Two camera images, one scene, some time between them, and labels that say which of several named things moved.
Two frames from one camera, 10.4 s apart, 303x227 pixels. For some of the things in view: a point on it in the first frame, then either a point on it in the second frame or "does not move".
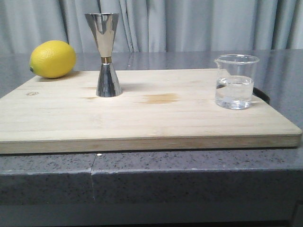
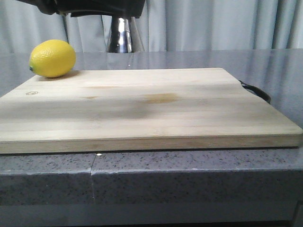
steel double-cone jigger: (103, 26) to (120, 41)
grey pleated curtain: (151, 26) does not move
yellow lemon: (52, 59) does not move
